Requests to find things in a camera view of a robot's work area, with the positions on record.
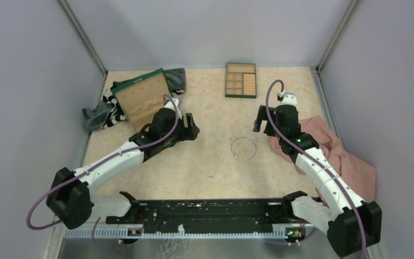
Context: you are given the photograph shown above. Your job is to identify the green jewelry box with lid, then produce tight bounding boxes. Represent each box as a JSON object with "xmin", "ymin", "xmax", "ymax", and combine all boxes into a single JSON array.
[{"xmin": 112, "ymin": 69, "xmax": 177, "ymax": 154}]

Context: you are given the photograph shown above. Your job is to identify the green compartment jewelry tray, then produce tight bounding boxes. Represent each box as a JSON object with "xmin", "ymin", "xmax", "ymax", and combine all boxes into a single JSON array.
[{"xmin": 224, "ymin": 63, "xmax": 257, "ymax": 99}]

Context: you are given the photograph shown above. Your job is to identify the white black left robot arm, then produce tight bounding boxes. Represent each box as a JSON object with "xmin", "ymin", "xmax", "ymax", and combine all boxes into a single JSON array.
[{"xmin": 46, "ymin": 108, "xmax": 201, "ymax": 229}]

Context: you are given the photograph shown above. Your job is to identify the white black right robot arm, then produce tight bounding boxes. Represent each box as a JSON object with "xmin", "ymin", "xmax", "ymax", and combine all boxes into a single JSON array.
[{"xmin": 253, "ymin": 104, "xmax": 382, "ymax": 257}]

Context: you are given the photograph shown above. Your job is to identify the grey-green zebra plush towel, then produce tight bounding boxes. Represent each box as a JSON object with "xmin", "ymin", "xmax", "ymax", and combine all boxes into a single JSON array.
[{"xmin": 82, "ymin": 68, "xmax": 187, "ymax": 133}]

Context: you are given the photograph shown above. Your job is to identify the pink cloth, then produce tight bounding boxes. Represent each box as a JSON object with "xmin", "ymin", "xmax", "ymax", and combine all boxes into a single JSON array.
[{"xmin": 267, "ymin": 115, "xmax": 377, "ymax": 203}]

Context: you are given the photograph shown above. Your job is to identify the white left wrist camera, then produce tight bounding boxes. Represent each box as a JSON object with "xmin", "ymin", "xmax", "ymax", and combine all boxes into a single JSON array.
[{"xmin": 163, "ymin": 99, "xmax": 183, "ymax": 119}]

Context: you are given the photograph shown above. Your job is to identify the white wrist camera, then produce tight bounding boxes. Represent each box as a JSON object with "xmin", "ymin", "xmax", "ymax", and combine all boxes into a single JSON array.
[
  {"xmin": 277, "ymin": 91, "xmax": 298, "ymax": 106},
  {"xmin": 163, "ymin": 99, "xmax": 183, "ymax": 119}
]

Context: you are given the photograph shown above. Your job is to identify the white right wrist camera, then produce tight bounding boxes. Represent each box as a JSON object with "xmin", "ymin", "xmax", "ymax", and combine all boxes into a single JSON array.
[{"xmin": 277, "ymin": 91, "xmax": 298, "ymax": 106}]

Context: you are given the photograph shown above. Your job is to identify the silver bangle bracelet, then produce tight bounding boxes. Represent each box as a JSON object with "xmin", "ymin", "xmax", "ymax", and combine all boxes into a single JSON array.
[{"xmin": 231, "ymin": 137, "xmax": 257, "ymax": 160}]

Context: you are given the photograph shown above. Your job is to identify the right aluminium frame post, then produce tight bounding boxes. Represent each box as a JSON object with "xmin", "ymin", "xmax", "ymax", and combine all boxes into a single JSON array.
[{"xmin": 316, "ymin": 0, "xmax": 363, "ymax": 73}]

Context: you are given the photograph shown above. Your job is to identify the aluminium frame post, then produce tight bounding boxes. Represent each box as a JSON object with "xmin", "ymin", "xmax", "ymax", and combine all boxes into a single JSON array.
[
  {"xmin": 316, "ymin": 0, "xmax": 363, "ymax": 73},
  {"xmin": 57, "ymin": 0, "xmax": 108, "ymax": 76}
]

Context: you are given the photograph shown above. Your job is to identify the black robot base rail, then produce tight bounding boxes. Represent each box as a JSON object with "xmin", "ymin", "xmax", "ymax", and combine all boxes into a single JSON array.
[{"xmin": 106, "ymin": 199, "xmax": 309, "ymax": 242}]

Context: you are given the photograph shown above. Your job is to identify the left aluminium frame post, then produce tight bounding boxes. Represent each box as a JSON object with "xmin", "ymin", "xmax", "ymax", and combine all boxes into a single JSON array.
[{"xmin": 57, "ymin": 0, "xmax": 108, "ymax": 76}]

